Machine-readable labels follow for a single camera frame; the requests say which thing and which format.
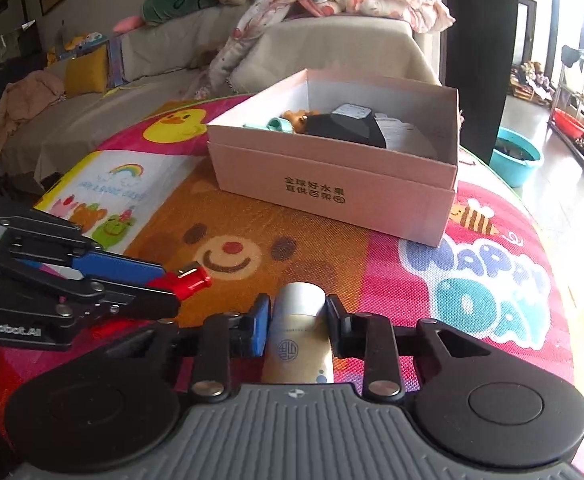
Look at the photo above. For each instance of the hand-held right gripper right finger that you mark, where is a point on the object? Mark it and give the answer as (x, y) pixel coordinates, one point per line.
(335, 325)

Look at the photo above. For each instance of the green plastic clamp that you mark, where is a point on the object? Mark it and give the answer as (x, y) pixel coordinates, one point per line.
(274, 124)

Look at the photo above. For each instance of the black cloth on rack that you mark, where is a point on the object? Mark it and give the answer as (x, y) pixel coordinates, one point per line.
(569, 56)

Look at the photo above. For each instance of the colourful cartoon play mat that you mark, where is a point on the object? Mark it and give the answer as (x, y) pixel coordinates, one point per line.
(297, 250)

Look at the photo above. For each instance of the pink plush toy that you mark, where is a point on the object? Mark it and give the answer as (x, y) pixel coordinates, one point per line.
(128, 23)

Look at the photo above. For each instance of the pink crumpled cloth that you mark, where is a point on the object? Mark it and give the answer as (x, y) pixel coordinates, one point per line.
(27, 100)

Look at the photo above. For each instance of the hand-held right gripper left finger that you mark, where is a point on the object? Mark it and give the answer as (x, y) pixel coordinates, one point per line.
(260, 325)

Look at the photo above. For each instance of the beige covered sofa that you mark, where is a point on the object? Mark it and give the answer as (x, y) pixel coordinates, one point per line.
(172, 50)

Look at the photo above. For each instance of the dark curtain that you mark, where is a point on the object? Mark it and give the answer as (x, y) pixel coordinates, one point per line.
(479, 50)

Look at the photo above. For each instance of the yellow cushion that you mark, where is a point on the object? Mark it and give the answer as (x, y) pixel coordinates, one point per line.
(87, 70)

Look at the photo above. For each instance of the red plastic basin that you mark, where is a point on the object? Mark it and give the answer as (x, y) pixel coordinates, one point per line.
(568, 124)

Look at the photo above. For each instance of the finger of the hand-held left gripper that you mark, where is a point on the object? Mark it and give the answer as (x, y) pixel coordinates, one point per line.
(137, 302)
(117, 266)

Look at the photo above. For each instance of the cream cosmetic tube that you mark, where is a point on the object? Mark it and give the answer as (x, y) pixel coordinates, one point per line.
(297, 330)

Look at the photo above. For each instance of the brown dog figurine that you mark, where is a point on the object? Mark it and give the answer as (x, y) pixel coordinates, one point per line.
(298, 119)

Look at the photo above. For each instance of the teal plastic basin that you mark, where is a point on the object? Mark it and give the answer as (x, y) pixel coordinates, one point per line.
(514, 160)

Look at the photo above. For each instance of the white cabinet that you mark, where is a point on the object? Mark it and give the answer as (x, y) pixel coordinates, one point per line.
(7, 50)

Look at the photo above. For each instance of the green plush toy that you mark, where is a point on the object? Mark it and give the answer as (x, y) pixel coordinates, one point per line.
(177, 2)

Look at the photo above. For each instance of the reddish lipstick tube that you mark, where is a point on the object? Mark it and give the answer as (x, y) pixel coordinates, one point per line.
(188, 281)

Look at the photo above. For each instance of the pink cardboard box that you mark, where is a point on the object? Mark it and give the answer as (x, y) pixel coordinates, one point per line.
(332, 185)

